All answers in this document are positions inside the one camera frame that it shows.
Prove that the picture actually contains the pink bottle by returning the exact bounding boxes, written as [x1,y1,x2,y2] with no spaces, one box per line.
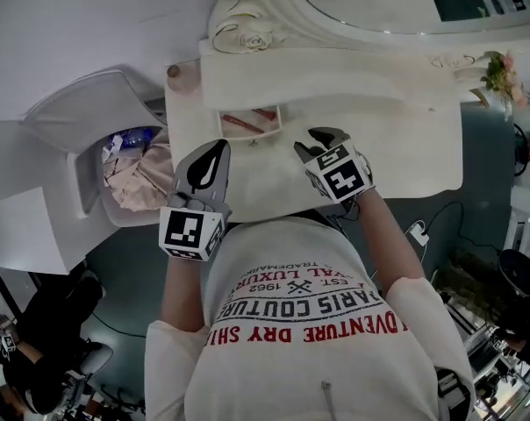
[165,63,203,95]

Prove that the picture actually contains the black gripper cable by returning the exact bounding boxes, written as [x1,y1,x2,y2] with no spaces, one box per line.
[328,199,362,237]

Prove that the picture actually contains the person's left forearm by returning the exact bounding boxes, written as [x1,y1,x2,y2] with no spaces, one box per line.
[161,252,214,333]

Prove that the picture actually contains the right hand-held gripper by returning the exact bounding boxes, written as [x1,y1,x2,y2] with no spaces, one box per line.
[292,126,376,206]

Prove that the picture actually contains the white power adapter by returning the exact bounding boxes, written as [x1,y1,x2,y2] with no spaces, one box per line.
[406,220,431,245]

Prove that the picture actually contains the person's white printed shirt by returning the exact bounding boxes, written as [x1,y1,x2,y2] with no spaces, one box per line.
[144,214,477,421]

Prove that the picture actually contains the white ornate dressing table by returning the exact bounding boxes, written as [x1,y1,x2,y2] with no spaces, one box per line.
[163,0,464,224]

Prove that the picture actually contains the pink flowers in white vase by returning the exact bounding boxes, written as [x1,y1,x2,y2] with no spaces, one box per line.
[455,50,530,123]

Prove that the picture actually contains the oval white-framed mirror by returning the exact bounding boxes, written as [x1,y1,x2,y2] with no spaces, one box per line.
[203,0,444,57]

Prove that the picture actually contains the small white drawer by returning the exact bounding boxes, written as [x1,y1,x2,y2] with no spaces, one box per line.
[216,104,286,145]

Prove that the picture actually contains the grey office chair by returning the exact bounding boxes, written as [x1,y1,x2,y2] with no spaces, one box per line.
[18,63,175,228]

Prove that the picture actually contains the person's right forearm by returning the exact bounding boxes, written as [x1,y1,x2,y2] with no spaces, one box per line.
[355,189,426,301]

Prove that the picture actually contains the white low cabinet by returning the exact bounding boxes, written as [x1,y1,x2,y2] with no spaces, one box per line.
[0,186,89,276]

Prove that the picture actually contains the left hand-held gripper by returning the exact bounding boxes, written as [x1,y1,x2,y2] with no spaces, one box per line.
[158,138,234,263]

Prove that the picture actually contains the black floor cable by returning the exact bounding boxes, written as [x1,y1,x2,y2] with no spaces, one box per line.
[422,199,504,254]

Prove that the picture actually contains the blue packet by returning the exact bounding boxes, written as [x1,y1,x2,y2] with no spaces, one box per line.
[111,126,154,149]

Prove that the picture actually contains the pink cloth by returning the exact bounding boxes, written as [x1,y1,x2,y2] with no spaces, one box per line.
[102,129,175,212]

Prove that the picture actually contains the black shoulder strap buckle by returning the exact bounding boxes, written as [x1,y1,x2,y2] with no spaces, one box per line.
[433,365,473,417]

